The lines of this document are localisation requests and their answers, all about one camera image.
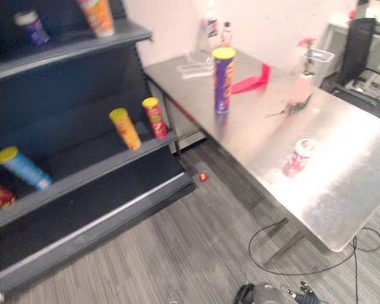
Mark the tall purple chips can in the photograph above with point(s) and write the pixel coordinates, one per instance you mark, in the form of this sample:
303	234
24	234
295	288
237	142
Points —
223	85

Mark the blue chips can yellow lid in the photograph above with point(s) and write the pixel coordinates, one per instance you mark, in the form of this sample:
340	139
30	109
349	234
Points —
25	169

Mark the white bottle blue red label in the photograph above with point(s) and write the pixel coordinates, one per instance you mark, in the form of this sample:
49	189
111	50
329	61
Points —
211	27

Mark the yellow orange chips can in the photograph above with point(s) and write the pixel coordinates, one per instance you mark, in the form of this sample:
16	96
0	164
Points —
126	130

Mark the small red gum can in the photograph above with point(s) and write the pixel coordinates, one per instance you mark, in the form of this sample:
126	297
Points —
299	158

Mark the orange chips can white base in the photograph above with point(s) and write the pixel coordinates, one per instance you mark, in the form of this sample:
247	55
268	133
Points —
99	17

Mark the pink vase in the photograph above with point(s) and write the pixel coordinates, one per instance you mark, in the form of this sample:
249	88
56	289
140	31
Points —
301	90

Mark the small pink bottle black cap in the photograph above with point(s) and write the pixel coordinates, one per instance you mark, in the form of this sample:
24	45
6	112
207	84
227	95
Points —
226	33

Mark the clear plastic holder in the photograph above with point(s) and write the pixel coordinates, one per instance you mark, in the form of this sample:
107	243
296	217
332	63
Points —
194	65

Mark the red bookend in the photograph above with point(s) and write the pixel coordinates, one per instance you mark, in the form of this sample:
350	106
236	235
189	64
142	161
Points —
251	83

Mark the dark grey shelf unit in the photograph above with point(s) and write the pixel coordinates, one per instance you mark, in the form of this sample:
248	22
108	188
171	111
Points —
82	79

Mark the short purple can white lid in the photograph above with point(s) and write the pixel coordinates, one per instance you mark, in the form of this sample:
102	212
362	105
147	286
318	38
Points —
35	30

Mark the black office chair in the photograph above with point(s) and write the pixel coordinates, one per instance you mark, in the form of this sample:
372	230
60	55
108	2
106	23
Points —
358	50

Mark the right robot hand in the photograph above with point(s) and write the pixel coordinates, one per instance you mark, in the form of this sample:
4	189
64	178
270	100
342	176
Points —
305	297

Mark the steel table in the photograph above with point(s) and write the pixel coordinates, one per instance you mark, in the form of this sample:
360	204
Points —
272	126

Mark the small red ball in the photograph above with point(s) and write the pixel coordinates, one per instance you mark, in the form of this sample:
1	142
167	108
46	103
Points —
203	177

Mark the red chips can yellow lid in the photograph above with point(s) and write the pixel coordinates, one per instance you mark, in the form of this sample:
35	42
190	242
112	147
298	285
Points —
155	118

